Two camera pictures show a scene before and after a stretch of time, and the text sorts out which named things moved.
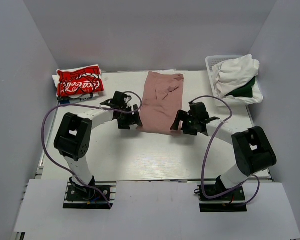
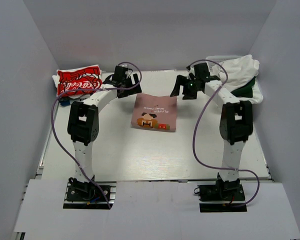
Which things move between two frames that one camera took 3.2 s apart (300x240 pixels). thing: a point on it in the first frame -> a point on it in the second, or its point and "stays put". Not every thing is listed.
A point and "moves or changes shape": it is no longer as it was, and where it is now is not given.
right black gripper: (184, 116) -> (182, 80)
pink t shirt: (161, 99) moves or changes shape
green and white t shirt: (249, 94) stays put
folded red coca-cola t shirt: (78, 81) stays put
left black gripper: (133, 119) -> (136, 89)
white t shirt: (230, 74) stays put
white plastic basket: (212, 61) stays put
